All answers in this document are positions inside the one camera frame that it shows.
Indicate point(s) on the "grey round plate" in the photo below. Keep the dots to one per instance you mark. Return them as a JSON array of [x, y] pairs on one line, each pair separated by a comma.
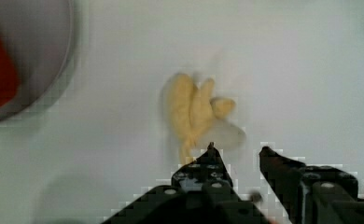
[[39, 38]]

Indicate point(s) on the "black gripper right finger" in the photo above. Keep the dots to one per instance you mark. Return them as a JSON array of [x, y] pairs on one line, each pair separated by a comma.
[[312, 194]]

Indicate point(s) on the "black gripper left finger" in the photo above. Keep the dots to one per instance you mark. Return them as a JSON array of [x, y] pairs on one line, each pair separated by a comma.
[[200, 192]]

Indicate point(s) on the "peeled toy banana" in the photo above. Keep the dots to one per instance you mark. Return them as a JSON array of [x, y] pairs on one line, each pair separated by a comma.
[[195, 114]]

